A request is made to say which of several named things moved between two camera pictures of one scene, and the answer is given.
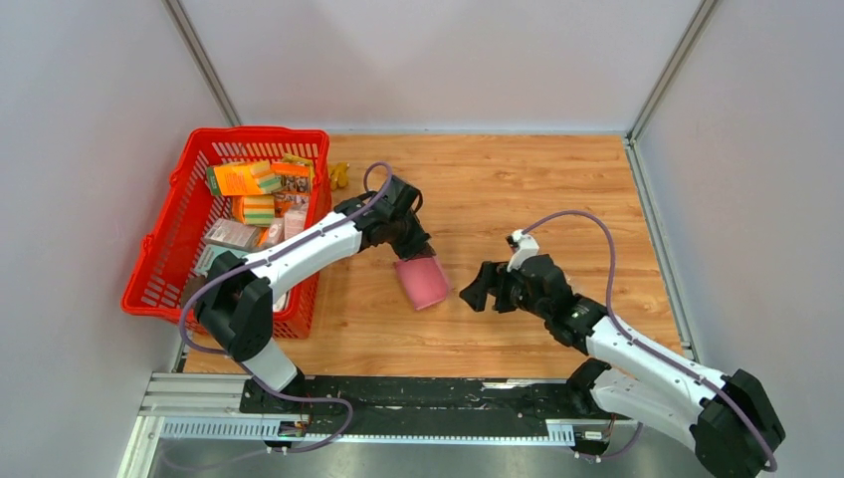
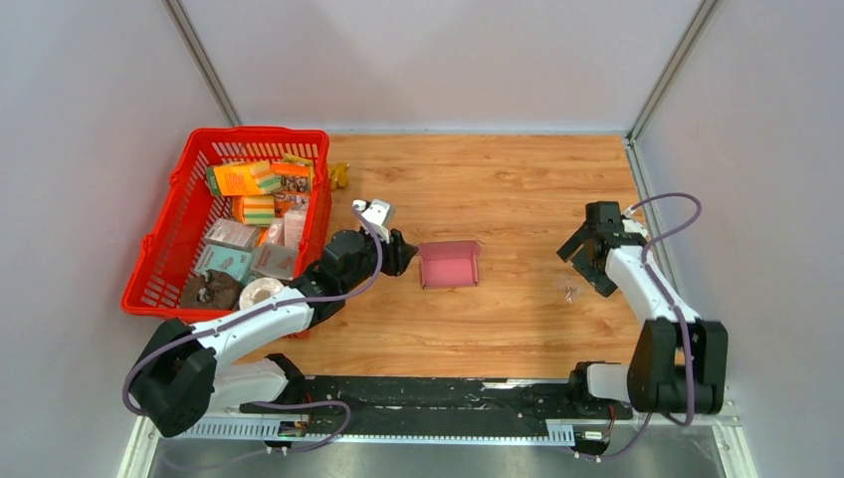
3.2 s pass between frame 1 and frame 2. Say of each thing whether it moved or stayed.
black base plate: stayed
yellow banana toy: stayed
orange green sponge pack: stayed
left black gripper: moved
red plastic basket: stayed
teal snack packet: stayed
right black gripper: moved
